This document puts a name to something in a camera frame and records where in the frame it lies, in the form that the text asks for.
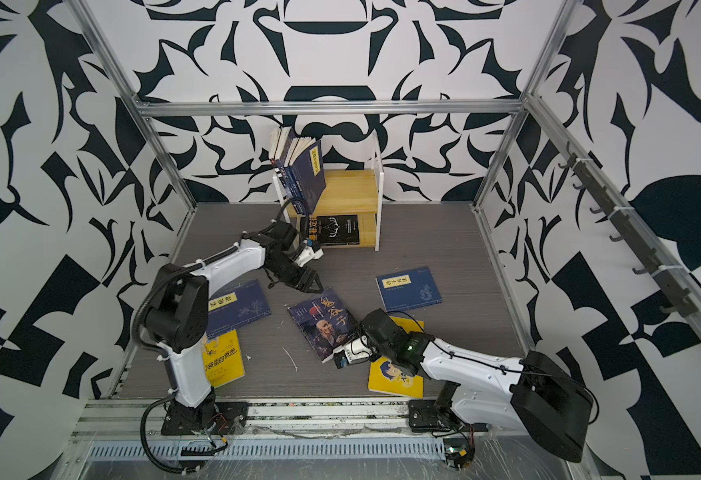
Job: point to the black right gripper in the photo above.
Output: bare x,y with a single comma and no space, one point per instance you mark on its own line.
364,329

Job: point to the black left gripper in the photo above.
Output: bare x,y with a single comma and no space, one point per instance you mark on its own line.
300,284

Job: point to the thick blue book yellow label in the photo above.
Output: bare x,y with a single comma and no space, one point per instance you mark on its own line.
300,164

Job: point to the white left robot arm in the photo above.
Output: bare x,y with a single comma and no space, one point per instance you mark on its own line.
173,318

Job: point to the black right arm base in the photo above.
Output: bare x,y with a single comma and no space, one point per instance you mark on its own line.
436,415

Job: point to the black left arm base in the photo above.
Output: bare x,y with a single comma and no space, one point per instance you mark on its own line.
215,418

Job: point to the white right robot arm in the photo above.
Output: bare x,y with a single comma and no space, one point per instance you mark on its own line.
531,394

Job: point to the black book yellow title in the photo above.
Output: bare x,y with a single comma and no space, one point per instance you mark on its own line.
335,230

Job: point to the wooden white-framed bookshelf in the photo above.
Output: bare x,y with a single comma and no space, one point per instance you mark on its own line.
352,192

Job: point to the black standing book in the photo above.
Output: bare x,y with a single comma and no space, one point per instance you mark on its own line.
275,152

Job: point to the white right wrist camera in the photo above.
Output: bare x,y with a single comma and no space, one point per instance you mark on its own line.
354,352

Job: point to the white cable tie scrap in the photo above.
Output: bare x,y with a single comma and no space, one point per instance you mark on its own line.
291,359

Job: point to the grey wall hook rail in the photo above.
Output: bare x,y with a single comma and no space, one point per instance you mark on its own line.
625,221

